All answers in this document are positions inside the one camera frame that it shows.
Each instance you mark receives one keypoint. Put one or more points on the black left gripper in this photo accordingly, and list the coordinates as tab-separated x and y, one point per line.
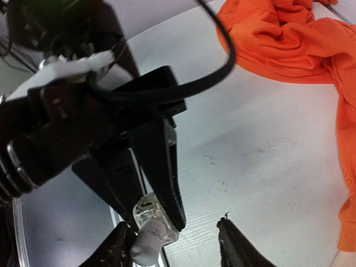
64	125

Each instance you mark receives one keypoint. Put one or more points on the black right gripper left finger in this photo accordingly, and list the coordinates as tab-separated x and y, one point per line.
115	249

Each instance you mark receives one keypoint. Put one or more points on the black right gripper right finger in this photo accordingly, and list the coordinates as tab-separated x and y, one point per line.
235	249

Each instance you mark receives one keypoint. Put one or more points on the white nail polish cap brush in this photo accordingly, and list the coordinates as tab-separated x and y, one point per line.
147	246

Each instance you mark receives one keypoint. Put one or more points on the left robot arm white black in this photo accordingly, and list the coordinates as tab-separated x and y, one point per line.
81	29

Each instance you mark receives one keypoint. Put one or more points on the orange sweatshirt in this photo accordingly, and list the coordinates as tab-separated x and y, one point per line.
283	41

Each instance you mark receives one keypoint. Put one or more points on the aluminium front rail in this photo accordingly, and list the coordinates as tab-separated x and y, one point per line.
20	236

